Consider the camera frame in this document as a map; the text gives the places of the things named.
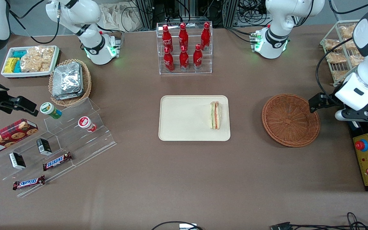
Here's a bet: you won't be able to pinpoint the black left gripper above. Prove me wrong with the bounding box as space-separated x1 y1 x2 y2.
308 93 368 123

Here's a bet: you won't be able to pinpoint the triangular sandwich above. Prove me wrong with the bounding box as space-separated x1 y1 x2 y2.
209 101 221 130

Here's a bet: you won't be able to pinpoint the white rectangular snack tray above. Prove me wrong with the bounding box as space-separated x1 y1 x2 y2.
1 45 60 79

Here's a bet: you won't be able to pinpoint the brown wicker basket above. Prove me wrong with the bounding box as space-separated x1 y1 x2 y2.
262 93 321 148

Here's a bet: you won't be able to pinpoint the light tan wicker basket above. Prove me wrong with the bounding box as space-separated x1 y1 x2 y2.
49 59 92 107

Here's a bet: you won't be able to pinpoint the beige plastic tray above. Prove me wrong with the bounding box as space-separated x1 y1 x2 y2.
158 95 231 142

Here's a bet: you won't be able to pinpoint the red tartan cookie box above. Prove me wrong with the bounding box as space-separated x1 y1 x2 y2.
0 119 39 158

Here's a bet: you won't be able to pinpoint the green lid snack cup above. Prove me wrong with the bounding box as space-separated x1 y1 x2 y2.
40 102 62 120

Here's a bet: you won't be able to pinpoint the yellow snack packet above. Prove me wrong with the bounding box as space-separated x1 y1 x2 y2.
4 57 19 73

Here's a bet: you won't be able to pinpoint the small black box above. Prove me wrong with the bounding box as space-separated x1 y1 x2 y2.
9 152 27 170
36 138 53 156

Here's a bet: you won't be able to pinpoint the clear bag of crackers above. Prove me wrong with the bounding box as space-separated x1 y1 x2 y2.
20 45 55 73

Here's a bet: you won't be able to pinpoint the silver foil packet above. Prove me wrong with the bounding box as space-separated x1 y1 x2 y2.
53 62 83 94
52 89 84 100

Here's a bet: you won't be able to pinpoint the brown Snickers bar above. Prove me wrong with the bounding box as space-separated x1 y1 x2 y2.
42 152 73 172
12 175 46 191

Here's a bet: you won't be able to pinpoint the red lid snack cup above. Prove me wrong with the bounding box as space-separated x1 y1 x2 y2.
78 116 97 133

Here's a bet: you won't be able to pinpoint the clear acrylic step display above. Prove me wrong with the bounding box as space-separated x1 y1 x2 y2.
0 97 117 198

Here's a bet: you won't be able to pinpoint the red cola bottle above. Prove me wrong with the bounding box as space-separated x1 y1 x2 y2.
162 25 173 53
179 23 189 52
164 47 175 73
193 44 203 70
179 45 190 72
201 22 211 51

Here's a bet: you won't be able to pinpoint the clear acrylic bottle rack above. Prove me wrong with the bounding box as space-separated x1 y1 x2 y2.
157 21 213 75

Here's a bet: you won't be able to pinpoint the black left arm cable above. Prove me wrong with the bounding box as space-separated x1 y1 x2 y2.
315 38 354 103

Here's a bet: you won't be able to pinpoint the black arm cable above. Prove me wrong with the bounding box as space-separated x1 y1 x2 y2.
9 0 60 45
315 38 354 103

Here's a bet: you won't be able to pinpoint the white wire rack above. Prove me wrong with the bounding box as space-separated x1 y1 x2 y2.
320 19 368 87

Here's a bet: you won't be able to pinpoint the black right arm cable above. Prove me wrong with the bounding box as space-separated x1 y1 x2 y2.
9 0 60 45

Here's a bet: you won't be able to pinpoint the black cable tangle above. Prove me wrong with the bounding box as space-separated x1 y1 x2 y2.
238 0 272 27

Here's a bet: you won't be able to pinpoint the aluminium frame post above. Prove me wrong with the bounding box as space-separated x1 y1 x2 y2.
135 0 154 30
223 0 238 28

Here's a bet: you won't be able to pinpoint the black cable with connector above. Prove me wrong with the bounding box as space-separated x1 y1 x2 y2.
271 212 368 230

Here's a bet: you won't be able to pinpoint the black cable loop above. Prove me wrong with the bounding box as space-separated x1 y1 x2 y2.
151 221 204 230

